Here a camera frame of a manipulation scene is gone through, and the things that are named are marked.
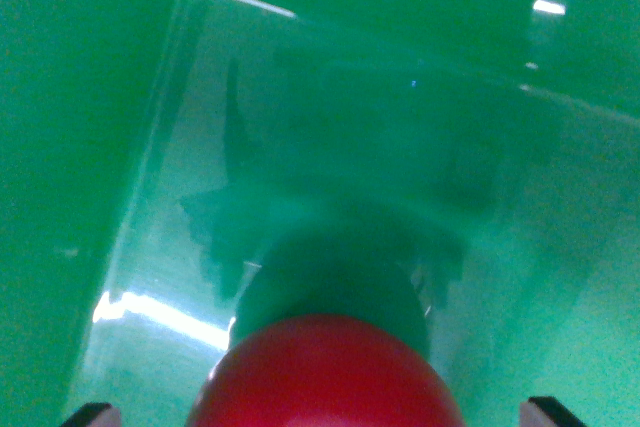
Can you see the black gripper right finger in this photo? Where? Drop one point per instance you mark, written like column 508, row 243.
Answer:
column 546, row 414

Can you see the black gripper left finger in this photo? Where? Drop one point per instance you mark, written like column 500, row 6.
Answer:
column 96, row 416

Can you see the red toy tomato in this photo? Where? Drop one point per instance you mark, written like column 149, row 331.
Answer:
column 325, row 377

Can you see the green plastic bin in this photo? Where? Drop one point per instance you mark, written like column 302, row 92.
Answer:
column 350, row 147

